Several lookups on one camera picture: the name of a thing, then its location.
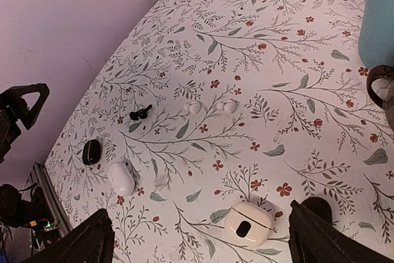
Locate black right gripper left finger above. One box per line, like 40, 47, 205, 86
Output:
24, 209, 115, 263

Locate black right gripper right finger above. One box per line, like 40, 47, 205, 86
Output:
289, 200, 393, 263

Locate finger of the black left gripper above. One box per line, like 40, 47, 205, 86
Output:
0, 83, 50, 131

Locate white earbud charging case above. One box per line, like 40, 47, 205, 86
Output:
108, 162, 135, 196

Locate white earbud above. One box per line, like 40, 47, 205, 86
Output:
216, 99, 238, 114
183, 100, 201, 115

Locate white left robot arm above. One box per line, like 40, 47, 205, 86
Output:
1, 83, 60, 246

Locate cream case with black oval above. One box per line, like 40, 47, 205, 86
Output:
223, 202, 274, 249

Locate black earbud charging case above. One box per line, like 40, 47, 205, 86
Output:
82, 139, 102, 166

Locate floral patterned table mat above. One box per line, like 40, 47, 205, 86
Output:
45, 0, 393, 262

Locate dark grey mug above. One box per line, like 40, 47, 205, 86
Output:
366, 65, 393, 110

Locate teal tall vase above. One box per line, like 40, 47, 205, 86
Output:
358, 0, 393, 70

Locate black wireless earbuds pair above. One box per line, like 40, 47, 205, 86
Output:
129, 104, 153, 121

